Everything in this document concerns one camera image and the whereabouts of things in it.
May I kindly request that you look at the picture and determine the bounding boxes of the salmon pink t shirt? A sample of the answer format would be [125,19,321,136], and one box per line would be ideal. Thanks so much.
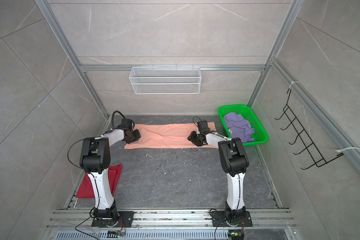
[125,124,198,150]

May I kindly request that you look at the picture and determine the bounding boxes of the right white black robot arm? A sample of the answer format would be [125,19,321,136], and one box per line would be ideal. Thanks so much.
[188,131,249,226]

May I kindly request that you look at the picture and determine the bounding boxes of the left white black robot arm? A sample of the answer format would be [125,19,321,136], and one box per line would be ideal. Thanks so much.
[80,128,141,228]

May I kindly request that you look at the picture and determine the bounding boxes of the purple t shirt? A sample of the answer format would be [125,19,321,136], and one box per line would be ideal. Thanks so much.
[223,112,255,144]

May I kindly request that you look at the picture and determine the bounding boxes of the green plastic laundry basket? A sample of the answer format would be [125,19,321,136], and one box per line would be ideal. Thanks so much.
[218,105,269,147]

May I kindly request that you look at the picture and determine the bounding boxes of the folded dark red t shirt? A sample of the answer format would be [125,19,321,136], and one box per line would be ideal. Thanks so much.
[76,164,122,199]

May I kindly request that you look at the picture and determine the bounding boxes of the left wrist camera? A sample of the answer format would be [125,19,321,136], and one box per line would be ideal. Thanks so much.
[118,118,135,130]

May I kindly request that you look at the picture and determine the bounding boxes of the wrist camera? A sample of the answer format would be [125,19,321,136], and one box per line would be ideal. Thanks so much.
[197,121,212,135]
[118,118,135,130]

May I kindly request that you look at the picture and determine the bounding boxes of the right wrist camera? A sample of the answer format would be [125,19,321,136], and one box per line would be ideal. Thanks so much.
[197,121,212,135]

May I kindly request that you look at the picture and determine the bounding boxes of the left black corrugated cable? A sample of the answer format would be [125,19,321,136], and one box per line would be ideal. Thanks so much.
[111,110,126,130]

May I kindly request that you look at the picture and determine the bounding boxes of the white wire mesh shelf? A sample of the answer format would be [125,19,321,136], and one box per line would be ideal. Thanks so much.
[129,67,202,95]

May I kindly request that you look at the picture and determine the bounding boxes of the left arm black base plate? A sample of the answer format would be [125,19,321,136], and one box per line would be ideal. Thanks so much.
[91,211,134,228]

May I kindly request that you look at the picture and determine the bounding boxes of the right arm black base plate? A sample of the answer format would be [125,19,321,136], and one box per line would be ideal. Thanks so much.
[209,209,253,228]

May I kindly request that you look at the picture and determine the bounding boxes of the aluminium rail base frame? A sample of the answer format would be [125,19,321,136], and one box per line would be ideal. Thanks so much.
[41,209,302,240]

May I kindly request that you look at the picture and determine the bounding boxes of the black wire hook rack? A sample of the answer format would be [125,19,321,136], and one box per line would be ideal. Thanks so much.
[275,89,344,171]

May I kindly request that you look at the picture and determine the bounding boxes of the aluminium frame profiles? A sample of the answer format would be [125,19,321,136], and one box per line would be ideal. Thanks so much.
[36,1,360,174]

